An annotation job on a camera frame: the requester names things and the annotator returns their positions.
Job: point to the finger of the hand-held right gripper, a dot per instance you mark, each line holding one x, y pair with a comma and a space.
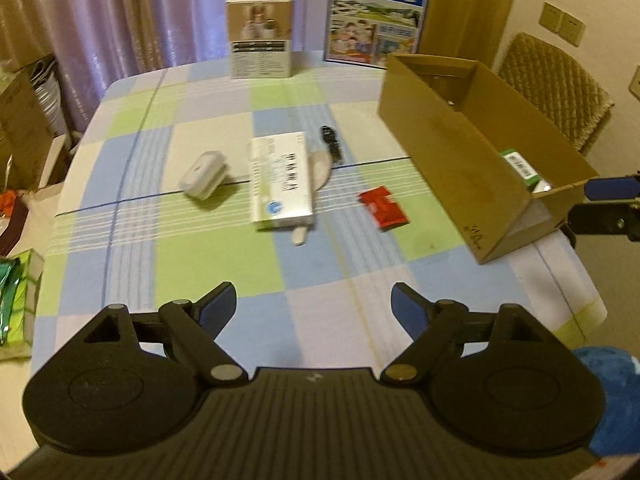
610, 188
600, 217

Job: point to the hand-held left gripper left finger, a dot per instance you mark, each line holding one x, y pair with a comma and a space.
217, 310

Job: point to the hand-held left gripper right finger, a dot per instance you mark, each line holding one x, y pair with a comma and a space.
410, 310

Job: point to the green white medicine box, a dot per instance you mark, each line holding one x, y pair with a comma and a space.
522, 167

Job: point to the red sachet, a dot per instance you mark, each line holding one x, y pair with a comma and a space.
385, 206

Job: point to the white grey charger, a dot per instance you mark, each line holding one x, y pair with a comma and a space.
202, 175

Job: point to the large white medicine box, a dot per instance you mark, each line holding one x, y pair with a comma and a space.
280, 180

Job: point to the brown cardboard box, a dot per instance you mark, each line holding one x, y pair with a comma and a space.
450, 160

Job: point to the quilted brown chair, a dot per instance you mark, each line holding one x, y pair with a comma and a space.
560, 80

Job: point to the blue cloth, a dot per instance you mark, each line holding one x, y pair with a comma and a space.
615, 395

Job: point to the green tissue pack bundle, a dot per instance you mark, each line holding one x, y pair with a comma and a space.
32, 310

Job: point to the teal snack packets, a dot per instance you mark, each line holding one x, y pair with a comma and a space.
10, 300

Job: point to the dark red tray box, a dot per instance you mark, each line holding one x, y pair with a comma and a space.
12, 230

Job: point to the wooden door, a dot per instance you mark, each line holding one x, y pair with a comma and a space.
465, 10

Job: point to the orange small object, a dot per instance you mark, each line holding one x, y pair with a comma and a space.
6, 202

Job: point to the large brown cardboard carton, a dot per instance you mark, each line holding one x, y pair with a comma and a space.
25, 125

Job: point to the stack of white buckets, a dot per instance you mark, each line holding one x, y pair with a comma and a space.
47, 95

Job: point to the beige product box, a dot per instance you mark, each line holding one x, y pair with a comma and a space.
260, 35

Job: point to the blue printed milk carton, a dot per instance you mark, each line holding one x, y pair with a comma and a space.
375, 15

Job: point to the purple curtain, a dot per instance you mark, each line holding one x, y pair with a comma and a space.
125, 20

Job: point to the beige wall sockets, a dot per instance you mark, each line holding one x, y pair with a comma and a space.
562, 22

